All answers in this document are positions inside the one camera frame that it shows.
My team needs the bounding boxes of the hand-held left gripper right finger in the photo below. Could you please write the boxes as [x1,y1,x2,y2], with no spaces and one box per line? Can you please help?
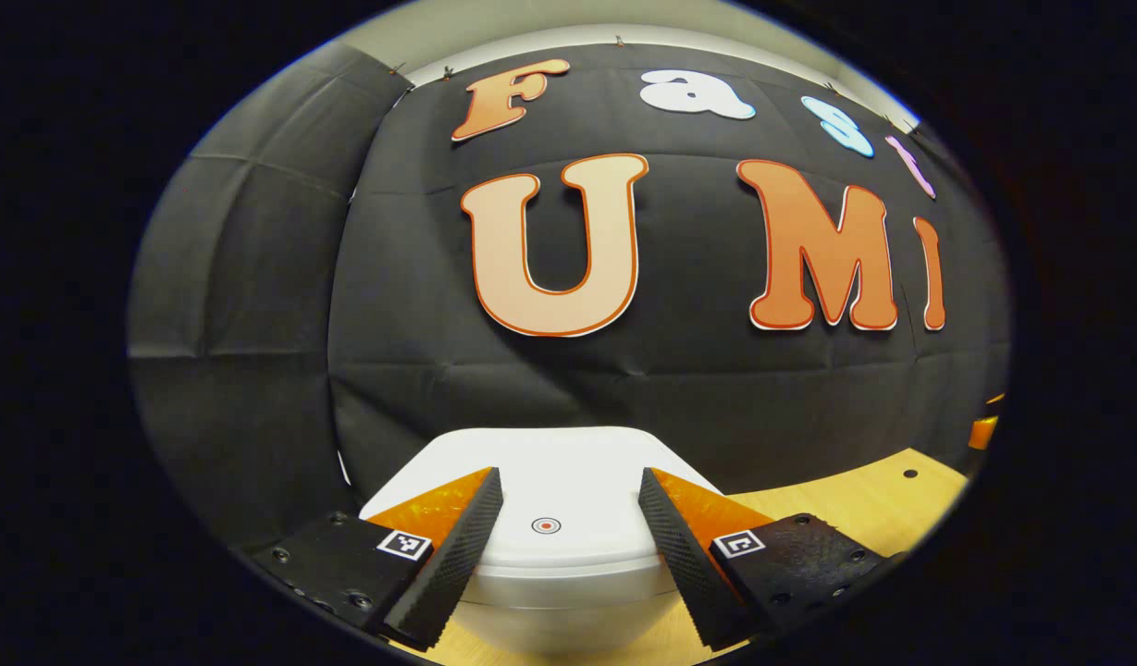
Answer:
[637,466,889,650]

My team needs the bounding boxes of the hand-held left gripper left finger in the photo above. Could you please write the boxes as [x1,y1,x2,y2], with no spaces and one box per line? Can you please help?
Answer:
[242,466,505,653]

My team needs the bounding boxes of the white desktop garbage bin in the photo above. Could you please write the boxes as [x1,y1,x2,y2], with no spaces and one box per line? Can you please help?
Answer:
[358,425,726,656]

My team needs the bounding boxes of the wooden desktop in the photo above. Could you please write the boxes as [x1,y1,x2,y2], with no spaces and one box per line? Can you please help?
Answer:
[392,449,971,666]

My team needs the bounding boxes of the black backdrop cloth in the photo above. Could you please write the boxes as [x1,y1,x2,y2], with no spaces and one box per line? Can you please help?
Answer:
[127,42,1011,556]

